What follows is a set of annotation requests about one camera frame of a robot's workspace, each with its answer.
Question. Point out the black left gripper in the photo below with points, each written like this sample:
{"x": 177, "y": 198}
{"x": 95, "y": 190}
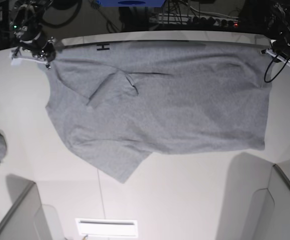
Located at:
{"x": 281, "y": 46}

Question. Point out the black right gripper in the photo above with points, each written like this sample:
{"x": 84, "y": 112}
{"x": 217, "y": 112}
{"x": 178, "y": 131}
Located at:
{"x": 41, "y": 48}

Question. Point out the grey T-shirt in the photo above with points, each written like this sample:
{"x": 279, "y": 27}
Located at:
{"x": 113, "y": 106}

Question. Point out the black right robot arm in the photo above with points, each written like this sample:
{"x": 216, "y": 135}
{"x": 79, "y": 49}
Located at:
{"x": 26, "y": 23}

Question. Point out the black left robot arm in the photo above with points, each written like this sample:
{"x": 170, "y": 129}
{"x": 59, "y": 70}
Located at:
{"x": 280, "y": 10}

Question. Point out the blue box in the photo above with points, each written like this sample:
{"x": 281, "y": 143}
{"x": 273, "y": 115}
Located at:
{"x": 131, "y": 3}

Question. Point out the grey partition right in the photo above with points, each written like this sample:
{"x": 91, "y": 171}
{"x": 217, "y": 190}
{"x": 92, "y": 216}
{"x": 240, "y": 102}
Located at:
{"x": 269, "y": 211}

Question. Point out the grey partition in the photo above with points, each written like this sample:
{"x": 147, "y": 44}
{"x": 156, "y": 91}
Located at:
{"x": 30, "y": 219}
{"x": 269, "y": 211}

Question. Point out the grey partition left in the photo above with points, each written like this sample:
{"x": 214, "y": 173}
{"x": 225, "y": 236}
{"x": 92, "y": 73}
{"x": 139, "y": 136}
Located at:
{"x": 30, "y": 219}

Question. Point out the white slotted tray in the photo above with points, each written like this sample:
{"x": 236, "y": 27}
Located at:
{"x": 107, "y": 228}

